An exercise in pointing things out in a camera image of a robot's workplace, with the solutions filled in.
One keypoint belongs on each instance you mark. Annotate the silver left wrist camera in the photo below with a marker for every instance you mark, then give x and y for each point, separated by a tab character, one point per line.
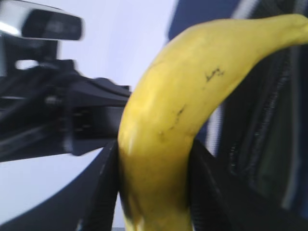
30	31

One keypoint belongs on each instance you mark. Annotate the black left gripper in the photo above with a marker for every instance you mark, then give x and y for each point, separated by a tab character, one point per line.
52	109

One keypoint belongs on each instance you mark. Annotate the yellow banana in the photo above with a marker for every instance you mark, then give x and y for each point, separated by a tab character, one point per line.
188	79

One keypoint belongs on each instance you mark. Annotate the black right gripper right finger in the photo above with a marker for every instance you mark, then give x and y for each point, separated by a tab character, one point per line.
219	201

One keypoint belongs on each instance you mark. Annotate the navy and white lunch bag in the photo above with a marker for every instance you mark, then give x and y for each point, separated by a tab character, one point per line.
260	133

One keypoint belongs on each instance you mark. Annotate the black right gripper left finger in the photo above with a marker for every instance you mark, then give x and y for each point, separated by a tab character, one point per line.
85	204

